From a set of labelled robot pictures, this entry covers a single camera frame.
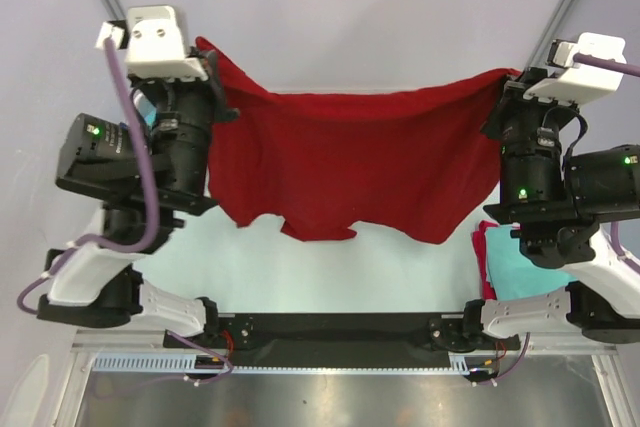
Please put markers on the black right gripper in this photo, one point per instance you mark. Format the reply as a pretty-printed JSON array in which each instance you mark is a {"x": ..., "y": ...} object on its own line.
[{"x": 511, "y": 100}]

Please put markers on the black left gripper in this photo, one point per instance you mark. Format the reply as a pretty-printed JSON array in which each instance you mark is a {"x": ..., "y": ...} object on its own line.
[{"x": 208, "y": 90}]

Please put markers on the red t shirt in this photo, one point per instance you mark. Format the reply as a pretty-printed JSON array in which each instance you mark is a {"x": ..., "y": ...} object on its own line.
[{"x": 416, "y": 161}]

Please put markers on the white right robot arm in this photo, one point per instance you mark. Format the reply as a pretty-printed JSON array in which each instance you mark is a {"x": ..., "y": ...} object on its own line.
[{"x": 603, "y": 301}]

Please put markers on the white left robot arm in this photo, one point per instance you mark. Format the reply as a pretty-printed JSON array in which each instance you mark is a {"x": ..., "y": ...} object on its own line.
[{"x": 146, "y": 177}]

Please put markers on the turquoise t shirt in basket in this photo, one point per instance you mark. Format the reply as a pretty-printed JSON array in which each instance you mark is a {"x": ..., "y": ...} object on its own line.
[{"x": 146, "y": 109}]

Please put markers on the pink folded t shirt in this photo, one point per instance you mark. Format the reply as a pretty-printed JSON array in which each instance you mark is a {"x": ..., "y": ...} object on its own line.
[{"x": 479, "y": 244}]

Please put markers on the light blue folded t shirt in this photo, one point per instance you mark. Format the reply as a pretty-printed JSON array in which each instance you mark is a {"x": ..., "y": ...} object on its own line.
[{"x": 512, "y": 275}]

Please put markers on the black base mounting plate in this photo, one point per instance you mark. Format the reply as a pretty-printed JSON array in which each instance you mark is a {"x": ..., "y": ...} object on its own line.
[{"x": 380, "y": 339}]

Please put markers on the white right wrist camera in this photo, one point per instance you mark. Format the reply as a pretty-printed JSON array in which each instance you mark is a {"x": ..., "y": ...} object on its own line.
[{"x": 576, "y": 83}]

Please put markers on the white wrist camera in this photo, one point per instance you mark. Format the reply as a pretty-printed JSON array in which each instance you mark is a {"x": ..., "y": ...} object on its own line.
[
  {"x": 576, "y": 83},
  {"x": 154, "y": 38}
]

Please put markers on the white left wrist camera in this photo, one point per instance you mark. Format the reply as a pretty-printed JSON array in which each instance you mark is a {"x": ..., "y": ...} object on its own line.
[{"x": 154, "y": 38}]

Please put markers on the white slotted cable duct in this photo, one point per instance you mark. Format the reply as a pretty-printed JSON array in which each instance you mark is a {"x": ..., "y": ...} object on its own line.
[{"x": 205, "y": 366}]

